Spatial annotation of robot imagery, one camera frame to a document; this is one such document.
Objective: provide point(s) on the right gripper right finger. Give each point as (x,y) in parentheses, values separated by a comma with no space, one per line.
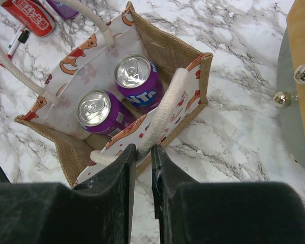
(222,212)

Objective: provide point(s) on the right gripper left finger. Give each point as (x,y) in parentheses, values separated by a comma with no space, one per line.
(98,210)

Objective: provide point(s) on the purple fanta can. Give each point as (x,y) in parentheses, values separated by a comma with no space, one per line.
(102,113)
(137,79)

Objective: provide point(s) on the brown canvas tote bag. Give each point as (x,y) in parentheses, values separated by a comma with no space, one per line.
(182,70)

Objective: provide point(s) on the purple Fanta can front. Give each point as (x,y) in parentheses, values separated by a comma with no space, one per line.
(137,79)

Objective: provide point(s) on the red cola can front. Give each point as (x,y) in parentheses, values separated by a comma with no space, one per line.
(32,14)

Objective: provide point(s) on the round drawer cabinet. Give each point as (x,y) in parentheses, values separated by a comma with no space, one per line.
(290,97)

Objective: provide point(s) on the red capped marker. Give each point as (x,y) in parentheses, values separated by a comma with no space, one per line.
(8,57)

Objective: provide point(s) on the green capped marker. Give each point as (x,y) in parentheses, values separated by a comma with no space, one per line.
(14,43)

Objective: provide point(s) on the black capped marker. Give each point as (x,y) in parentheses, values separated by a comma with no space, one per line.
(23,36)

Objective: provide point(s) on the purple can by cola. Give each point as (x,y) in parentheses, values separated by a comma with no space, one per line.
(64,11)

